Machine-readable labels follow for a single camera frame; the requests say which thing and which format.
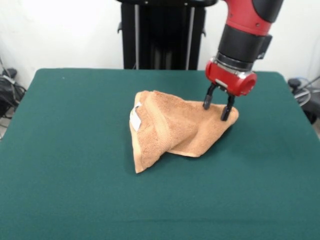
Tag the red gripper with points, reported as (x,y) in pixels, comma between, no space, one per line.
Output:
(227,80)

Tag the peach terry towel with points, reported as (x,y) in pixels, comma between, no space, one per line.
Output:
(170,125)

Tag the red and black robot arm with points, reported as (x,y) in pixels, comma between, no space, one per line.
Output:
(247,32)

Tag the dark green table cloth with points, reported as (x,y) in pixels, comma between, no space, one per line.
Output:
(75,150)

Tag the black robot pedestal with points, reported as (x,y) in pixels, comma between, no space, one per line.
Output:
(162,37)

